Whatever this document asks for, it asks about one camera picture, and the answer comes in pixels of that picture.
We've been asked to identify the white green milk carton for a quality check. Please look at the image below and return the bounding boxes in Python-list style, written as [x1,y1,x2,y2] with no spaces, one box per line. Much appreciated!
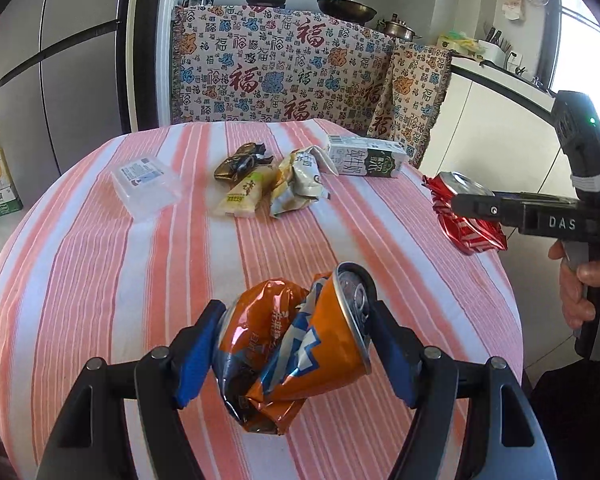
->
[326,134,410,180]

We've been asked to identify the yellow green packet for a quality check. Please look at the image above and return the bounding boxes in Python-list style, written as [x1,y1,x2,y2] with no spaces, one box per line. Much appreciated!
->
[437,30,481,56]

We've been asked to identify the round striped table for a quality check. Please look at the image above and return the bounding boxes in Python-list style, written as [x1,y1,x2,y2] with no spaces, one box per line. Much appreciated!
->
[0,120,526,480]

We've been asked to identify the dark gold crumpled wrapper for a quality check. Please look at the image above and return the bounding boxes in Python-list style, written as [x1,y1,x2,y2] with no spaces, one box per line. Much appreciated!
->
[214,142,276,183]

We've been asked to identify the small printed blanket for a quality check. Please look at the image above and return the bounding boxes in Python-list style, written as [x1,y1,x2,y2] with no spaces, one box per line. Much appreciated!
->
[367,42,453,168]

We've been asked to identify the window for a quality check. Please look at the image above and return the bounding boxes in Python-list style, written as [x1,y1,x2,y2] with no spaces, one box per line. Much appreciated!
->
[550,0,600,126]

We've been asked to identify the yellow snack packet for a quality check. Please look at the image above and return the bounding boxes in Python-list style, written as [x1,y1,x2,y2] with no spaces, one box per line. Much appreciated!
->
[214,167,281,218]

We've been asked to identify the large printed blanket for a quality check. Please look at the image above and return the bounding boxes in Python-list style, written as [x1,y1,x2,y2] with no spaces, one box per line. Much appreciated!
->
[170,4,398,138]

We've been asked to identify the green white cardboard box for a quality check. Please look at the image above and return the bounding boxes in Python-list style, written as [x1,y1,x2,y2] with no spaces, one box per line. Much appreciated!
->
[0,187,23,218]

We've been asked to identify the person's dark clothing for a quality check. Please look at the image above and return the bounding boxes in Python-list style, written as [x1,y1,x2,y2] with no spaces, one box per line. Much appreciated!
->
[530,345,600,480]

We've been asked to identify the crushed orange can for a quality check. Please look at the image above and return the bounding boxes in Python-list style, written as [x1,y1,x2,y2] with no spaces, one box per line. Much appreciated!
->
[211,261,373,436]

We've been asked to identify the grey refrigerator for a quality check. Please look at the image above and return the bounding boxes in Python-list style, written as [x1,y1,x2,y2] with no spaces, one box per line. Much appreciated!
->
[0,0,133,176]

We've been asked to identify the white snack bag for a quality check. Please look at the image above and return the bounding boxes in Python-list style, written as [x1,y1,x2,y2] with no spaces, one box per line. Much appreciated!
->
[270,145,340,218]

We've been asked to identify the steel pot with lid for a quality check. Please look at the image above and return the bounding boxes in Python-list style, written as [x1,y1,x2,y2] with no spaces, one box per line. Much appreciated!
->
[377,13,423,42]

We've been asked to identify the hanging paper bag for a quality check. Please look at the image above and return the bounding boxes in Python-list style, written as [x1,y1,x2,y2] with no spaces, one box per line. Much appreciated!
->
[501,0,527,23]

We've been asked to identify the white knife block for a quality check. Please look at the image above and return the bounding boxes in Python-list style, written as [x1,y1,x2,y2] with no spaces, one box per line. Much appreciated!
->
[477,22,513,68]

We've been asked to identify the crushed red can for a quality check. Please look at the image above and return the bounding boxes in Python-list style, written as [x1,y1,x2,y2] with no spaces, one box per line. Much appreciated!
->
[422,171,508,256]

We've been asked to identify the wok with lid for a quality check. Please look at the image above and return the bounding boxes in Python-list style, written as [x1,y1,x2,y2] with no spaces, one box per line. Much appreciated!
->
[316,0,379,23]

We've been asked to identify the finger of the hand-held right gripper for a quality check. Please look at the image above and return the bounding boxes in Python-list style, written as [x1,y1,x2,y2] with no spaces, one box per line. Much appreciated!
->
[451,191,526,237]

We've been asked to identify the clear plastic box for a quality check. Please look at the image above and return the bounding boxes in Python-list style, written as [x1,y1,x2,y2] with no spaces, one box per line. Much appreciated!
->
[111,156,182,223]

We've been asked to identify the white lower cabinets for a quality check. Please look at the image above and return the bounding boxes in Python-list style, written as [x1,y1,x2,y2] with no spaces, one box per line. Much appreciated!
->
[420,55,576,211]

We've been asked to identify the person's right hand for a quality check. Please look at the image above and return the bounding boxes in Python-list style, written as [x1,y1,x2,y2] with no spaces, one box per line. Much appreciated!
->
[549,240,600,333]

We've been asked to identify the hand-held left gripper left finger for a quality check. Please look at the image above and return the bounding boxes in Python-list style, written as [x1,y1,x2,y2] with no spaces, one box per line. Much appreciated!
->
[35,299,228,480]

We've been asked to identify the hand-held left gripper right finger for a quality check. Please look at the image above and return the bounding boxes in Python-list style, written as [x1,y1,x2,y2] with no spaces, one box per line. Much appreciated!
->
[367,296,561,480]

